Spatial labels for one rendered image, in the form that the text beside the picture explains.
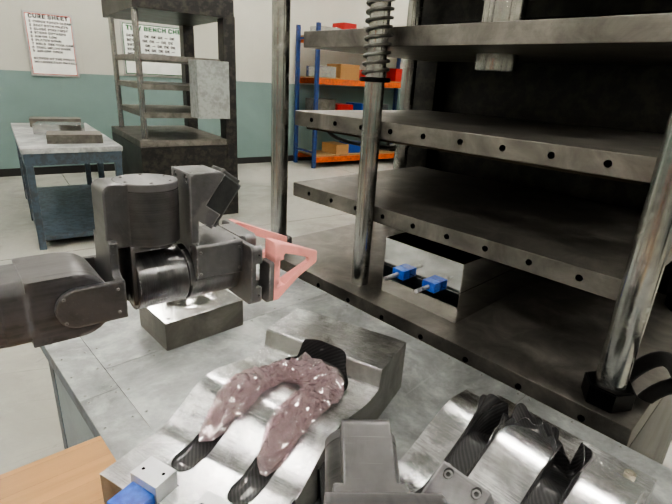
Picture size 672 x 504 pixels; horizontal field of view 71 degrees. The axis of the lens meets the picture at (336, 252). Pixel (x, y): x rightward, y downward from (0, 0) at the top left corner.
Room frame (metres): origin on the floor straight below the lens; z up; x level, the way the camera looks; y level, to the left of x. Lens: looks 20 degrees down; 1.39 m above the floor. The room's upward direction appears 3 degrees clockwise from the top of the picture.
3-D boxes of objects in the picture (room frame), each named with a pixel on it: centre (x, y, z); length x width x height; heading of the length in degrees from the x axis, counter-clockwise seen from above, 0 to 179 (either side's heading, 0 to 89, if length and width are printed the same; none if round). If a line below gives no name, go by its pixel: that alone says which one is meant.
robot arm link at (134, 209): (0.41, 0.21, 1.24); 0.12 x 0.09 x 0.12; 131
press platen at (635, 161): (1.54, -0.48, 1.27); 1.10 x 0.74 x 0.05; 44
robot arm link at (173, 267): (0.43, 0.18, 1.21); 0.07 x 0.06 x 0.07; 131
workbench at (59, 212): (4.41, 2.62, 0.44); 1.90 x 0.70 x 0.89; 36
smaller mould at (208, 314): (1.03, 0.35, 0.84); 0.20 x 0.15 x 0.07; 134
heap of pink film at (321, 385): (0.66, 0.08, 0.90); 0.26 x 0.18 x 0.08; 151
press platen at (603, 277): (1.54, -0.48, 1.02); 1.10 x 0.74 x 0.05; 44
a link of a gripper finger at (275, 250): (0.50, 0.07, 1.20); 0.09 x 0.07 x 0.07; 131
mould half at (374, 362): (0.67, 0.08, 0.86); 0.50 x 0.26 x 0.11; 151
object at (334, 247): (1.51, -0.44, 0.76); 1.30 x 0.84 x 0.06; 44
